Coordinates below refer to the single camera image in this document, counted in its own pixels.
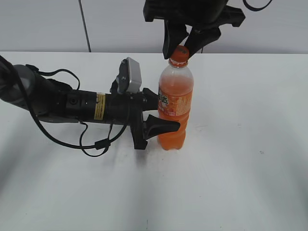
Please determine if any orange bottle cap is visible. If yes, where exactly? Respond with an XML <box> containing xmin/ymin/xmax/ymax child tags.
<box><xmin>169</xmin><ymin>45</ymin><xmax>190</xmax><ymax>67</ymax></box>

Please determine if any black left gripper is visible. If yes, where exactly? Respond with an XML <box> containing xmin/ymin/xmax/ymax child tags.
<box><xmin>105</xmin><ymin>88</ymin><xmax>180</xmax><ymax>150</ymax></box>

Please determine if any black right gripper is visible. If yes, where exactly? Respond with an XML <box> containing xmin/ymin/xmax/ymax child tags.
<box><xmin>143</xmin><ymin>0</ymin><xmax>245</xmax><ymax>59</ymax></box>

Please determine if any orange soda plastic bottle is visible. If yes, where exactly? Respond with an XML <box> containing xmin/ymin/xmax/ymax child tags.
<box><xmin>158</xmin><ymin>60</ymin><xmax>194</xmax><ymax>150</ymax></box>

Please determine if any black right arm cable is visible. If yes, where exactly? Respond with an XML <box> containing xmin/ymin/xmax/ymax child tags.
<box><xmin>242</xmin><ymin>0</ymin><xmax>274</xmax><ymax>12</ymax></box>

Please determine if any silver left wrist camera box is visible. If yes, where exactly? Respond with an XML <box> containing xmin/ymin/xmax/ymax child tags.
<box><xmin>110</xmin><ymin>57</ymin><xmax>142</xmax><ymax>95</ymax></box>

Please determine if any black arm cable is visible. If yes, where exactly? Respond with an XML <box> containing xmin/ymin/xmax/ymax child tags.
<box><xmin>242</xmin><ymin>0</ymin><xmax>274</xmax><ymax>12</ymax></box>
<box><xmin>0</xmin><ymin>55</ymin><xmax>132</xmax><ymax>157</ymax></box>

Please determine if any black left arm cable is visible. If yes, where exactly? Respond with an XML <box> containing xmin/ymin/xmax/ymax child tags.
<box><xmin>0</xmin><ymin>55</ymin><xmax>132</xmax><ymax>157</ymax></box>

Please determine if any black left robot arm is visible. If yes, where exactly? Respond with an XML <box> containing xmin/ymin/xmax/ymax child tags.
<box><xmin>0</xmin><ymin>58</ymin><xmax>180</xmax><ymax>150</ymax></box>

